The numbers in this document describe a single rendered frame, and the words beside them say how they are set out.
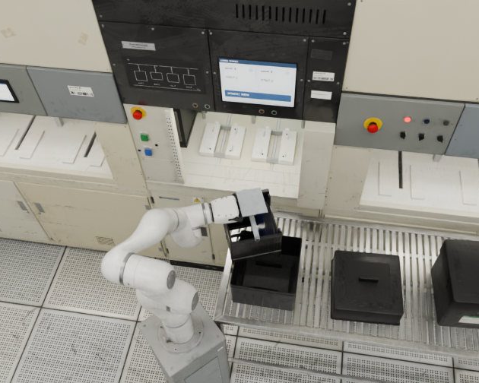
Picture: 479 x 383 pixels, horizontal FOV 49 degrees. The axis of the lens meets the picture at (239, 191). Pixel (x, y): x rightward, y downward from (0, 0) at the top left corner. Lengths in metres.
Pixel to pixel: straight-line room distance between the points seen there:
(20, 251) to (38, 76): 1.66
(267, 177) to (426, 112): 0.89
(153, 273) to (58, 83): 1.02
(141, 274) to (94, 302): 1.78
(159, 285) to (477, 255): 1.34
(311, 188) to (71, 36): 1.17
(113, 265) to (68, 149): 1.38
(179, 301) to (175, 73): 0.85
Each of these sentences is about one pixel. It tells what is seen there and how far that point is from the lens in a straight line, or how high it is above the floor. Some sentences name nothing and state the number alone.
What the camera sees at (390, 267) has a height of 0.86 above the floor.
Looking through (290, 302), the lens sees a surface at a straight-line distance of 2.27.
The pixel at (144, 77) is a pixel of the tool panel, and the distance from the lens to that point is 2.11.
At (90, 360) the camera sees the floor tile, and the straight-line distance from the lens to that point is 3.22.
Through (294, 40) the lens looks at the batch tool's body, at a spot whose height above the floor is 1.78.
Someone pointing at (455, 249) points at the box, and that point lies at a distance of 2.34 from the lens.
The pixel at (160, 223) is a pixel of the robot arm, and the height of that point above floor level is 1.57.
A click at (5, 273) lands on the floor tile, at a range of 3.66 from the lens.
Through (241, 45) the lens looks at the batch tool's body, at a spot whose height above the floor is 1.75.
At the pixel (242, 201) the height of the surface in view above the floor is 1.27.
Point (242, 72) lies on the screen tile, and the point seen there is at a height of 1.62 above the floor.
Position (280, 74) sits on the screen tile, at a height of 1.63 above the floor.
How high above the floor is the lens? 2.92
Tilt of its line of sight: 54 degrees down
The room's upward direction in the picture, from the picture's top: 3 degrees counter-clockwise
